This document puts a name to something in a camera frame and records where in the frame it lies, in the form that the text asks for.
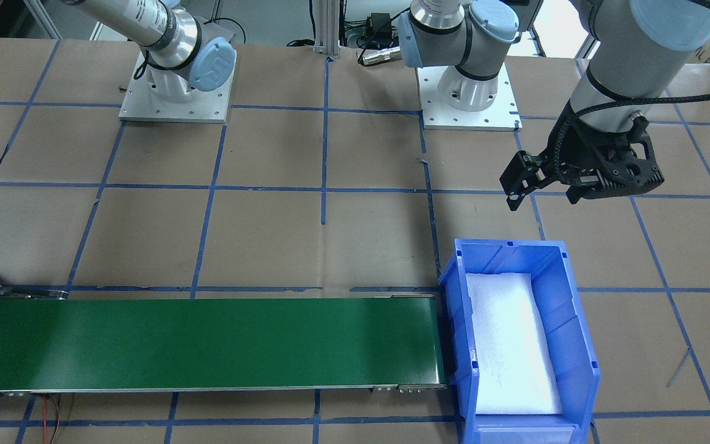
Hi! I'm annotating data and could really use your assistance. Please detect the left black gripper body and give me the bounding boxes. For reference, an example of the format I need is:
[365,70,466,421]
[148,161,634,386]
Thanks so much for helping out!
[546,104,665,204]

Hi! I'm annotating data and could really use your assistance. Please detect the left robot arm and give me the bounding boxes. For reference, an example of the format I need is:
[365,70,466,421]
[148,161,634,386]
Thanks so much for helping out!
[397,1,710,210]

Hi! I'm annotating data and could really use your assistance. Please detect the blue source bin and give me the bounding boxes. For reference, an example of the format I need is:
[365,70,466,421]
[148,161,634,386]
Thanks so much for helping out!
[439,239,600,443]

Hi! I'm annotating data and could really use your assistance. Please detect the white foam pad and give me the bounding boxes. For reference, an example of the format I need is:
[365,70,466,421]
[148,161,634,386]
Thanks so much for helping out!
[466,273,563,415]

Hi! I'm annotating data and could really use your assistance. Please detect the silver cylindrical connector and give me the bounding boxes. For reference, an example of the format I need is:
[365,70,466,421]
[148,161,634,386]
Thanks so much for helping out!
[358,47,402,67]

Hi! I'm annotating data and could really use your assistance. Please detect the black power adapter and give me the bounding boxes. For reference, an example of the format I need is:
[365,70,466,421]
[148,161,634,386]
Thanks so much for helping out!
[366,12,393,39]

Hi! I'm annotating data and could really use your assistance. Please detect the green conveyor belt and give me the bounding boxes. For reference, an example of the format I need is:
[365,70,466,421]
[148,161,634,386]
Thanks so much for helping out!
[0,296,446,393]

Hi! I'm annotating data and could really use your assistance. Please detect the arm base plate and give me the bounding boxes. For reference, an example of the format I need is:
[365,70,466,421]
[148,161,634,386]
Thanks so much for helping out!
[416,65,522,131]
[119,67,234,124]

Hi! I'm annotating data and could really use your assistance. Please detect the aluminium frame post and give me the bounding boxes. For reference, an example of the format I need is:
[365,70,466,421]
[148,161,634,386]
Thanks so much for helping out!
[310,1,343,59]

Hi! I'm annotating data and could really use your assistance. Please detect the red black wire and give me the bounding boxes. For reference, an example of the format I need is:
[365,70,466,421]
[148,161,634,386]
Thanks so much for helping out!
[42,395,76,444]

